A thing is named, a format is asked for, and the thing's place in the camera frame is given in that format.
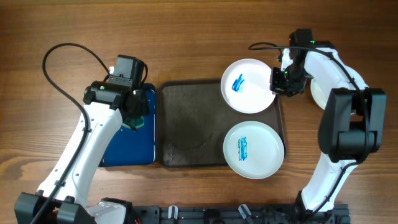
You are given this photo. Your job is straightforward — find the dark brown serving tray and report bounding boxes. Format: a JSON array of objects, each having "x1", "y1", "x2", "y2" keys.
[{"x1": 155, "y1": 79, "x2": 284, "y2": 169}]

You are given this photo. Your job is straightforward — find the green yellow sponge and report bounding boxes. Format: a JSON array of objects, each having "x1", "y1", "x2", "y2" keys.
[{"x1": 122, "y1": 116, "x2": 145, "y2": 131}]

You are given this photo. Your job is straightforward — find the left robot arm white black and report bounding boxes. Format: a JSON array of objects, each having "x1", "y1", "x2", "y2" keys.
[{"x1": 14, "y1": 81, "x2": 149, "y2": 223}]

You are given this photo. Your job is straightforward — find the white plate front stained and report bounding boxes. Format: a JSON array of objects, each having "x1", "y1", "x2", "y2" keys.
[{"x1": 223, "y1": 121, "x2": 285, "y2": 179}]

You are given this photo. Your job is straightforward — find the white plate stained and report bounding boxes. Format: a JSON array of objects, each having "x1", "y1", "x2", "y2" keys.
[
  {"x1": 310, "y1": 66, "x2": 368, "y2": 110},
  {"x1": 221, "y1": 58, "x2": 275, "y2": 114},
  {"x1": 223, "y1": 121, "x2": 285, "y2": 179}
]

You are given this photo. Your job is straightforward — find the blue water tray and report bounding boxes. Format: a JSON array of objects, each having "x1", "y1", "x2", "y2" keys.
[{"x1": 99, "y1": 83, "x2": 156, "y2": 167}]

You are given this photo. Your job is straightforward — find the white plate back stained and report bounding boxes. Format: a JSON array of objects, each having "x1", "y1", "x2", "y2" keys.
[{"x1": 221, "y1": 58, "x2": 275, "y2": 114}]

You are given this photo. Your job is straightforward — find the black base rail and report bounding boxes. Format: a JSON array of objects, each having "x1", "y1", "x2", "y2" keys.
[{"x1": 126, "y1": 204, "x2": 351, "y2": 224}]

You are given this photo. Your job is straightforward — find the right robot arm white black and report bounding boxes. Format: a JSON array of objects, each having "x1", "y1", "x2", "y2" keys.
[{"x1": 271, "y1": 40, "x2": 386, "y2": 217}]

